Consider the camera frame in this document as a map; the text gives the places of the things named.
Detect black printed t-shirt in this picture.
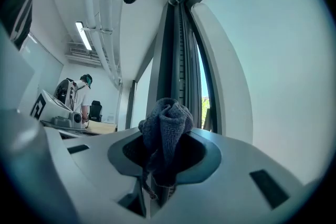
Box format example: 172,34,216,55
0,0,36,49

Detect dark blue cloth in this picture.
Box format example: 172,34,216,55
138,98,195,200

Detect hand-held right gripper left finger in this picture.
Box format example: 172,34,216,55
0,109,149,224

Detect white ceiling pipes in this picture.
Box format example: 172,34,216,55
82,0,124,87

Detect light wooden table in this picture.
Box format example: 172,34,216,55
85,120,118,135

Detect white ceiling air vent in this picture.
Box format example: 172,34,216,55
68,43,90,56

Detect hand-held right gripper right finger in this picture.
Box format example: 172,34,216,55
152,127,320,224

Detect green outdoor bushes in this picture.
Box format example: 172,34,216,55
201,95,211,129

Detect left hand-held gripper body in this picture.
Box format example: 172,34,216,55
29,89,89,131

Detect black office chair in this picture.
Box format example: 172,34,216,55
88,100,102,123

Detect white frosted window sash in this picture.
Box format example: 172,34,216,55
190,0,331,187

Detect long ceiling light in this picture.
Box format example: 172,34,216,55
75,21,93,51

